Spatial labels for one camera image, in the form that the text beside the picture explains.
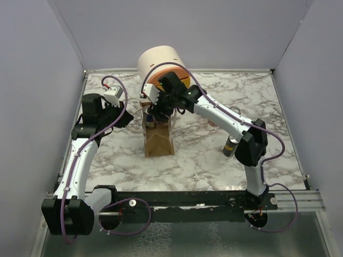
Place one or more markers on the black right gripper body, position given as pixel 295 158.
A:
pixel 165 105

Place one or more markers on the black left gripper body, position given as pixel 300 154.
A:
pixel 111 114

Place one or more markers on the silver blue energy drink can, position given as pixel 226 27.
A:
pixel 150 122

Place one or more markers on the brown canvas bag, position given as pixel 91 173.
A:
pixel 158 141

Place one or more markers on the purple fanta can front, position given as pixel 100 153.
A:
pixel 162 123

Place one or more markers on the purple fanta can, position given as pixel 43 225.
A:
pixel 236 110
pixel 162 123

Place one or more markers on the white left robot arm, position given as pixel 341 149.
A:
pixel 70 211

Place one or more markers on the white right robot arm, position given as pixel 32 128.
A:
pixel 249 134

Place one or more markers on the red cola can front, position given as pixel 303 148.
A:
pixel 212 123

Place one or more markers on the cream round drawer cabinet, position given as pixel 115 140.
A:
pixel 161 54

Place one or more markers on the purple fanta can rear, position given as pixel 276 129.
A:
pixel 236 110

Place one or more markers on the black yellow can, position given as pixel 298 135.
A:
pixel 230 147

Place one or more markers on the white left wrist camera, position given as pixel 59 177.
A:
pixel 113 94

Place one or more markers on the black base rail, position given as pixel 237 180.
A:
pixel 138 207

